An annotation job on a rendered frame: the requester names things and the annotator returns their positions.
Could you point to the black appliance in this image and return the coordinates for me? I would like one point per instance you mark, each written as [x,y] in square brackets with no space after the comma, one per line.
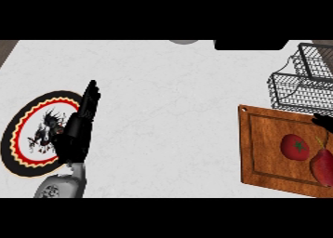
[250,44]

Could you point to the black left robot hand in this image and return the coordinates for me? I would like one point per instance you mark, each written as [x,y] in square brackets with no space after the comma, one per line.
[75,130]

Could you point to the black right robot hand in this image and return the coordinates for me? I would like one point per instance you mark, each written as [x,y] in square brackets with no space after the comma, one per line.
[329,124]

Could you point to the grey round object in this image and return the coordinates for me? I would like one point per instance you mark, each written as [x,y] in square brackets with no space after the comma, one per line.
[183,42]

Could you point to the red tomato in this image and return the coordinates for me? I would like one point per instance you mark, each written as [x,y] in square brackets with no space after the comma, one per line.
[294,147]

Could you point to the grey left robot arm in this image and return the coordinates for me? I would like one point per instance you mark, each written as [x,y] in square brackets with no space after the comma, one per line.
[61,184]

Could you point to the round black red patterned plate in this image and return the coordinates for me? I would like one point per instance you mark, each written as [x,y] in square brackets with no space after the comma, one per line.
[24,133]

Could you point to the brown wooden cutting board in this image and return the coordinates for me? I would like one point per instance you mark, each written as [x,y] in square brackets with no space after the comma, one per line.
[269,148]

